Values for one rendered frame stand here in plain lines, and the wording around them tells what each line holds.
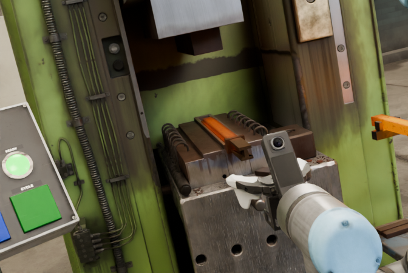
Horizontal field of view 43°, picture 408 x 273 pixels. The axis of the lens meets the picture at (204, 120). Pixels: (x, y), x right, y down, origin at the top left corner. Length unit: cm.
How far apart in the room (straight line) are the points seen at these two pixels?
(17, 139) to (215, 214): 46
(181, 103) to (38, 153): 68
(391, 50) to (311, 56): 732
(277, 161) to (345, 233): 22
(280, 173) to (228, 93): 87
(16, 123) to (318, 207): 66
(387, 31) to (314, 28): 729
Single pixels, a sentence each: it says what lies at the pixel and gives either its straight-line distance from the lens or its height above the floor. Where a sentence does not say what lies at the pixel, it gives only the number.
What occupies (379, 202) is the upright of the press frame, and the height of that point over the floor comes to 69.
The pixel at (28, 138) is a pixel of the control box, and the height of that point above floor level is 113.
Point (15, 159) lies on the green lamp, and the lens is 110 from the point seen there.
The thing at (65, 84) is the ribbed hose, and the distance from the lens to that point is 130.
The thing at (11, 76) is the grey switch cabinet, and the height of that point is 105.
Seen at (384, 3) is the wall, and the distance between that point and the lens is 865.
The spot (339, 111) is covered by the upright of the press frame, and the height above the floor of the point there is 98.
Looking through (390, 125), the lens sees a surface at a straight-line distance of 123.
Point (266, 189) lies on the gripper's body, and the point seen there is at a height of 100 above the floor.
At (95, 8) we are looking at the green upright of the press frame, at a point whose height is 137.
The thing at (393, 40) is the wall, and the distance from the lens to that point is 873.
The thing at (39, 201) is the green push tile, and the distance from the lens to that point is 107.
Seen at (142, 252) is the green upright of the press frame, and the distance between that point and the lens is 143.
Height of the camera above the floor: 130
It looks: 11 degrees down
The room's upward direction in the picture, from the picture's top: 12 degrees counter-clockwise
